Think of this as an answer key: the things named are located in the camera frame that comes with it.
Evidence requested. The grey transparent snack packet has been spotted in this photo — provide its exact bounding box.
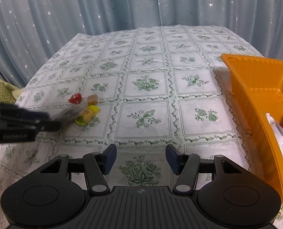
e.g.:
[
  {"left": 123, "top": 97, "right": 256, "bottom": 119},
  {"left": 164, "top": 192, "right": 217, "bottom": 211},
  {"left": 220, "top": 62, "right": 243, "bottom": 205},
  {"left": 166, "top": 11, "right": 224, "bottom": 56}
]
[{"left": 50, "top": 103, "right": 87, "bottom": 126}]

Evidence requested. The small red candy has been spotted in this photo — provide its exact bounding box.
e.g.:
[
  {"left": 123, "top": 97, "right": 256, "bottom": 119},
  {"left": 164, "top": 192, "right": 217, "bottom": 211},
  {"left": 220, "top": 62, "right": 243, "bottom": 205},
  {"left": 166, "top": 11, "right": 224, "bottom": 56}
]
[{"left": 68, "top": 93, "right": 82, "bottom": 104}]

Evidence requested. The brown cake clear wrapper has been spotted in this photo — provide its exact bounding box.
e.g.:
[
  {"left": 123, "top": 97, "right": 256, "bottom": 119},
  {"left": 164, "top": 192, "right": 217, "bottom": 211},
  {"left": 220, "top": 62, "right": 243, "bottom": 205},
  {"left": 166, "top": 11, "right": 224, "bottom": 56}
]
[{"left": 87, "top": 94, "right": 100, "bottom": 106}]

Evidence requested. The green zigzag cushion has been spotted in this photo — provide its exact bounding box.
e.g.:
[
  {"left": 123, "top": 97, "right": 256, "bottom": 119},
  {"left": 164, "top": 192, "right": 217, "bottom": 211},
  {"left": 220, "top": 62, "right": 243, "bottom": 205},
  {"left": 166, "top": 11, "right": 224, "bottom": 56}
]
[{"left": 0, "top": 79, "right": 23, "bottom": 104}]

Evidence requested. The yellow green candy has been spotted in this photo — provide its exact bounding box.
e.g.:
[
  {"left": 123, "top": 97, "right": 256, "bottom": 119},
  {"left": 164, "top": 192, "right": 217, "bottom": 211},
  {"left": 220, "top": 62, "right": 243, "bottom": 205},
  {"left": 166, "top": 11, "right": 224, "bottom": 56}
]
[{"left": 75, "top": 105, "right": 100, "bottom": 126}]

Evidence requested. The green floral tablecloth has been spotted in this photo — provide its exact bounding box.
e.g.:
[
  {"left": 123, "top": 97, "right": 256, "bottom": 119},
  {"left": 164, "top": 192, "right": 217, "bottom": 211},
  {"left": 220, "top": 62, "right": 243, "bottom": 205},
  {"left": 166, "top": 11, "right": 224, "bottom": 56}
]
[{"left": 0, "top": 24, "right": 283, "bottom": 229}]

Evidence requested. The blue star curtain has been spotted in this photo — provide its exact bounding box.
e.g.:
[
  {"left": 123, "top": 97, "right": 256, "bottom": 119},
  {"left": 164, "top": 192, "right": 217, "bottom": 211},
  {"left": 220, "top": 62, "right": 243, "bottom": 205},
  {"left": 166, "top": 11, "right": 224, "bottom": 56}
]
[{"left": 0, "top": 0, "right": 283, "bottom": 87}]

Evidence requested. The orange plastic tray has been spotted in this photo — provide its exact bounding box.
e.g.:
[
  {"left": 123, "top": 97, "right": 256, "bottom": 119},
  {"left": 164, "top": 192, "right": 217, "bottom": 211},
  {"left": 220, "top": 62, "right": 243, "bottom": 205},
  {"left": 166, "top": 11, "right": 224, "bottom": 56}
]
[{"left": 221, "top": 54, "right": 283, "bottom": 202}]

